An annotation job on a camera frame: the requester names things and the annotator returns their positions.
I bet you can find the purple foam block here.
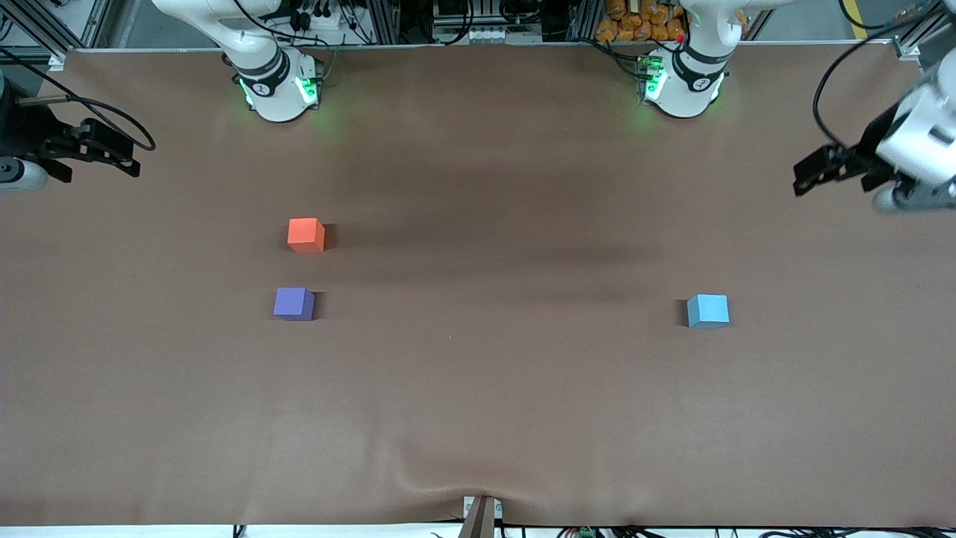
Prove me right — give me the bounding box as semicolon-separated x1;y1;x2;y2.
273;288;315;321

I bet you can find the brown table mat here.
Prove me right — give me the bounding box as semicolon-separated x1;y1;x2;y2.
0;41;956;528

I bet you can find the aluminium corner frame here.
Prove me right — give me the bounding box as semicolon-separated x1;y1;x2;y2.
893;0;956;62

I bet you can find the aluminium frame post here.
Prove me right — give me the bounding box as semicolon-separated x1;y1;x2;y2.
366;0;400;46
81;0;114;49

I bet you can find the white terminal block row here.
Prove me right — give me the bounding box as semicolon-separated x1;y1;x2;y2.
433;26;542;44

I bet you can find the white power strip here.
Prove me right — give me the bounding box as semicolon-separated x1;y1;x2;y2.
288;0;352;32

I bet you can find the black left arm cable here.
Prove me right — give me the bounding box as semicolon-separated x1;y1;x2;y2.
813;0;942;150

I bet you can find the blue foam block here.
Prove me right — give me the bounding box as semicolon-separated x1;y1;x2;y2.
686;294;730;329

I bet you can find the orange bags pile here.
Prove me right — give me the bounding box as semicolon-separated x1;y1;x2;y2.
595;0;688;43

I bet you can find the metal table clamp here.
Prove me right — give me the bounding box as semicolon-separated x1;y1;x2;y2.
462;495;503;538

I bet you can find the orange foam block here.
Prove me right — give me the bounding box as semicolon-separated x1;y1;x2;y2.
288;218;326;253

